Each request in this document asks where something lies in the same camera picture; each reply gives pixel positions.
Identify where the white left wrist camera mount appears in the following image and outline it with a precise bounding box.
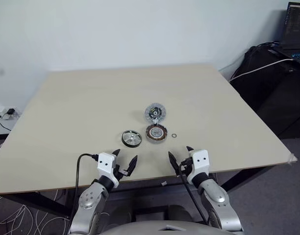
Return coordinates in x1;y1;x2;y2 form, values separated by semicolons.
96;152;118;184

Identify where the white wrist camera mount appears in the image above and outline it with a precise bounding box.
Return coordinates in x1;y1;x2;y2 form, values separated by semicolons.
96;152;118;184
186;149;210;185

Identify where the silver motor housing cover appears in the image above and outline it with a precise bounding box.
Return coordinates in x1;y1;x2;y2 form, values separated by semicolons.
143;103;168;123

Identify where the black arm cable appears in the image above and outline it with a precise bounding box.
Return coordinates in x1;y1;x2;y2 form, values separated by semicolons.
72;153;100;222
177;159;210;225

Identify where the black rimmed rotor disc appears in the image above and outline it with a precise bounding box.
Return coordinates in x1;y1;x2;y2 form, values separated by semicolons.
121;129;143;148

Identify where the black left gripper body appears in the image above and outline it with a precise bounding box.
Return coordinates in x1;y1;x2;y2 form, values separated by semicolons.
112;160;129;182

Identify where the silver robot torso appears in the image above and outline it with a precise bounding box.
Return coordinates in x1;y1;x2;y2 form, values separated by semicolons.
98;218;242;235

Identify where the dark rounded shape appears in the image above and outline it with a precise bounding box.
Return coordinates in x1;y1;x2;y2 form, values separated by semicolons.
167;204;199;224

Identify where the clear tape table corner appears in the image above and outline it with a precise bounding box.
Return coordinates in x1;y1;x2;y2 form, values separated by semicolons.
286;153;299;165

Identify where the large black bag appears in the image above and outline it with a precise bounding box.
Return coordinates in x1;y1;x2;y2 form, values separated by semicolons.
229;45;300;139

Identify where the black laptop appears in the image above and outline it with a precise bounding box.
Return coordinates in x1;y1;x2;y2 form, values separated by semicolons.
267;1;300;67

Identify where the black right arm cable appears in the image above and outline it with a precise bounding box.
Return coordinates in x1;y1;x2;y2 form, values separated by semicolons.
177;159;210;225

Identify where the white cable on bag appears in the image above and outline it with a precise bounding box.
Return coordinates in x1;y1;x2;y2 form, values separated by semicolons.
229;58;294;82

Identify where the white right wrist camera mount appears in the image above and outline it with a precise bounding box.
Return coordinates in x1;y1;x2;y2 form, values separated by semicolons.
186;149;210;185

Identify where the black power strip cable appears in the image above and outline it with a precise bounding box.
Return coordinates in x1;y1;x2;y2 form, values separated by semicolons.
0;113;12;132

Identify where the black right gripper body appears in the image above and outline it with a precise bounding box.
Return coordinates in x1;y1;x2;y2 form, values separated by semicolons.
178;158;194;177

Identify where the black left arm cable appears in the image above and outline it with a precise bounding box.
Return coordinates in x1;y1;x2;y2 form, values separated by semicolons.
72;153;100;222

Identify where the copper wound motor stator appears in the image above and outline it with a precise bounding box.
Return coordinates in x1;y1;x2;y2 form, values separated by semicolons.
145;124;169;145

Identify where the black metal table frame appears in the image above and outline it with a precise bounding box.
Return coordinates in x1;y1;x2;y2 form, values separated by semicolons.
0;167;263;220

